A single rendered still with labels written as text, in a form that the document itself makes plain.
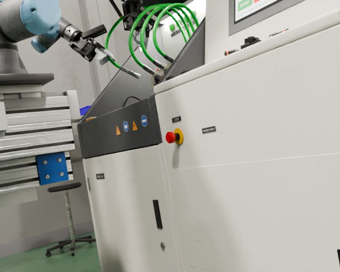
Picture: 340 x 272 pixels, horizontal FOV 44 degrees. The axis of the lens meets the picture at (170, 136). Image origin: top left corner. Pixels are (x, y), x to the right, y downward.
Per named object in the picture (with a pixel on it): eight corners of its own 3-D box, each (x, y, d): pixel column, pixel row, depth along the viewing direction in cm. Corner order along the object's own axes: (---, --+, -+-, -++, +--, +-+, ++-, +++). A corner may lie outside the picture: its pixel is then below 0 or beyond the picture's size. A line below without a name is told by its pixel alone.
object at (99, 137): (85, 158, 194) (79, 123, 194) (94, 156, 196) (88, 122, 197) (155, 144, 142) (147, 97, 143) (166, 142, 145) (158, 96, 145)
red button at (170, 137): (164, 147, 131) (162, 130, 131) (175, 145, 133) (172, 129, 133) (174, 145, 126) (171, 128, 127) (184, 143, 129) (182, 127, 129)
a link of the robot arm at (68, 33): (76, 30, 196) (71, 21, 188) (84, 35, 195) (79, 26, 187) (66, 42, 195) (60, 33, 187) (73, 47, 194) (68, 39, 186)
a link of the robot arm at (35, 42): (31, 36, 180) (49, 20, 184) (28, 44, 190) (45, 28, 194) (45, 49, 182) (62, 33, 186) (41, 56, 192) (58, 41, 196)
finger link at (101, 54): (107, 67, 185) (92, 56, 188) (115, 56, 186) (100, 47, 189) (105, 63, 182) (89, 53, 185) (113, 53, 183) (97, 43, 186)
